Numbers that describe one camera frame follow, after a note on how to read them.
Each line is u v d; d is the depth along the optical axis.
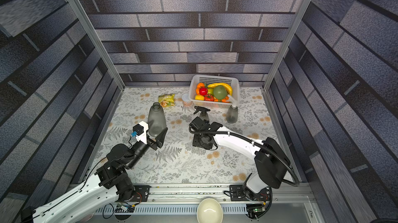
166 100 1.07
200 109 0.84
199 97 1.06
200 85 1.13
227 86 1.08
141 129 0.55
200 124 0.66
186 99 1.05
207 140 0.58
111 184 0.52
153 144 0.59
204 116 0.88
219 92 1.00
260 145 0.45
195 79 1.13
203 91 1.05
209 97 1.04
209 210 0.68
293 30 0.87
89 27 0.85
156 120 0.61
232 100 0.88
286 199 0.73
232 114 0.98
